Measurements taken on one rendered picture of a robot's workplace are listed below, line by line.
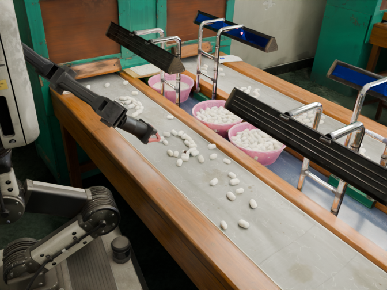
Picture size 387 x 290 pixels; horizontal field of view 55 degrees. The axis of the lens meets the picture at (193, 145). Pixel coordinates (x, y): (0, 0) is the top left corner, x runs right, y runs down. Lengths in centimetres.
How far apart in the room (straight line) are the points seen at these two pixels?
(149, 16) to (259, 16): 192
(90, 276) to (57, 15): 132
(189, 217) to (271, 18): 324
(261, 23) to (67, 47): 243
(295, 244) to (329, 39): 330
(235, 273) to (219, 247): 10
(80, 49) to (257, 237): 147
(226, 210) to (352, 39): 310
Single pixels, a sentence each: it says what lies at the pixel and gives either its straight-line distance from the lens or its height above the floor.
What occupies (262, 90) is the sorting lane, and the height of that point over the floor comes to 74.
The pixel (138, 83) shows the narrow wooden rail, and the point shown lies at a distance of 219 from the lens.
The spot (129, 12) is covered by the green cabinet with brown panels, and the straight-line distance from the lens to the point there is 230.
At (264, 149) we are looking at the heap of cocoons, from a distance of 167.
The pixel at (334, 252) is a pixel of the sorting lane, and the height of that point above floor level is 74.
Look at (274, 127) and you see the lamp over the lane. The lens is 116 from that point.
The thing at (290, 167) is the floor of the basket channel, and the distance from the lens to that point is 170.
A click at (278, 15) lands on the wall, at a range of 430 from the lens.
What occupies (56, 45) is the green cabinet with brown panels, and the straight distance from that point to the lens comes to 219.
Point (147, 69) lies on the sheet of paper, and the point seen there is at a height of 78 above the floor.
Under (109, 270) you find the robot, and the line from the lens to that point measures 150.
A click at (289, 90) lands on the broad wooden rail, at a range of 222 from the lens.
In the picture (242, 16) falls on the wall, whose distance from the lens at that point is 394.
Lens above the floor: 163
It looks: 32 degrees down
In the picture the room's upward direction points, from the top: 3 degrees clockwise
